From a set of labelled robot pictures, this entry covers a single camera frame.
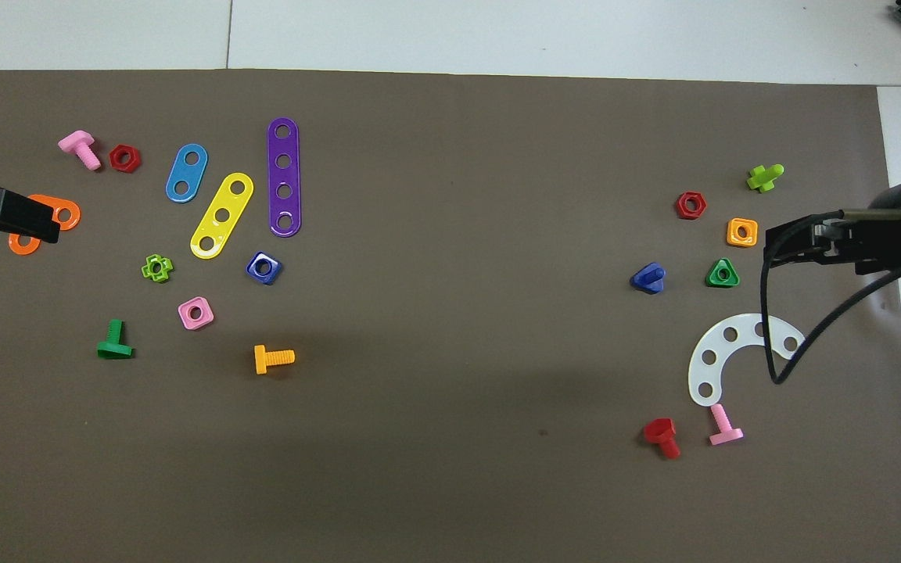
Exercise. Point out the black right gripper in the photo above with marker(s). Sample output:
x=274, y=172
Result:
x=888, y=250

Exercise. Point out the blue triangle-head plastic screw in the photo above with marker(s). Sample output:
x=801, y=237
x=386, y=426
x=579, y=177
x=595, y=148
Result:
x=644, y=280

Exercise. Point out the blue square plastic nut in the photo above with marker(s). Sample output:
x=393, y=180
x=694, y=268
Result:
x=273, y=275

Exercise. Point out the orange square plastic nut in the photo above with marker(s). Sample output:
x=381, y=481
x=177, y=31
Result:
x=751, y=241

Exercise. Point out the lime green cross-head screw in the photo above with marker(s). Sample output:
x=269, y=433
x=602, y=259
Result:
x=762, y=180

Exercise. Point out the green triangle plastic nut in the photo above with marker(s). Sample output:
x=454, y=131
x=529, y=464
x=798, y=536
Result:
x=723, y=283

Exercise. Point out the pink plastic screw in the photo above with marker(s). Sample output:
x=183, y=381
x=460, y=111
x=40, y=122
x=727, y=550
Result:
x=720, y=418
x=77, y=142

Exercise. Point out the red hexagon plastic nut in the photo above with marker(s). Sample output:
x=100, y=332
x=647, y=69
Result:
x=699, y=211
x=134, y=164

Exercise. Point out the dark green plastic screw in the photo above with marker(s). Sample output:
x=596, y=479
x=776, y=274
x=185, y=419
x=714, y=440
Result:
x=115, y=336

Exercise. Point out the green cross-shaped plastic nut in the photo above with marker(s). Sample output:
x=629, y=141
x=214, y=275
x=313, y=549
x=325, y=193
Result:
x=166, y=268

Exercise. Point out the pink square plastic nut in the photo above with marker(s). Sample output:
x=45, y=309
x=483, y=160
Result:
x=205, y=321

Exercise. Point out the red plastic screw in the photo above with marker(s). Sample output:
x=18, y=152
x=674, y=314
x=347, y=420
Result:
x=660, y=430

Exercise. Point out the orange plastic screw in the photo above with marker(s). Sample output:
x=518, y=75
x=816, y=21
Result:
x=261, y=360

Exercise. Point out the orange L-shaped plate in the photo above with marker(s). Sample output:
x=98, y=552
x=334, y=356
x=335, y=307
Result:
x=50, y=202

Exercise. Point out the white curved plastic plate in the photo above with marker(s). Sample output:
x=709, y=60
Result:
x=718, y=346

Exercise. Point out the blue two-hole plastic plate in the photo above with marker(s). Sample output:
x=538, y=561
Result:
x=187, y=173

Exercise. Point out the yellow three-hole plastic plate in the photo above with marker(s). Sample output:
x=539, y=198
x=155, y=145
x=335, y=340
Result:
x=230, y=202

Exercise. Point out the purple four-hole plastic plate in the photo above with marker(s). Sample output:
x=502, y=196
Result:
x=284, y=176

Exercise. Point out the brown paper table mat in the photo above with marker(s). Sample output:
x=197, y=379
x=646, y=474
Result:
x=450, y=438

